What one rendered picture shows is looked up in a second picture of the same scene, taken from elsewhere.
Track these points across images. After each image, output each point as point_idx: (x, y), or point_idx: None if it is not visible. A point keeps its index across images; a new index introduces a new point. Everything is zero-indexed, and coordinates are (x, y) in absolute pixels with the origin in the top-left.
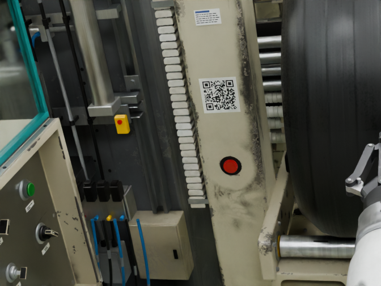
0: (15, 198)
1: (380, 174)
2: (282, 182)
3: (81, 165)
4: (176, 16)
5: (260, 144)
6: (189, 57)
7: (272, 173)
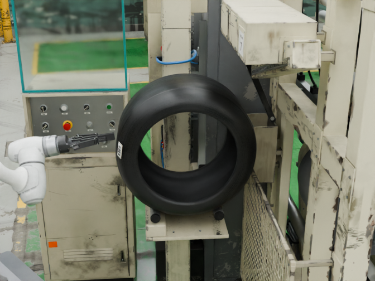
0: (102, 106)
1: (77, 136)
2: None
3: None
4: None
5: (167, 143)
6: None
7: (184, 164)
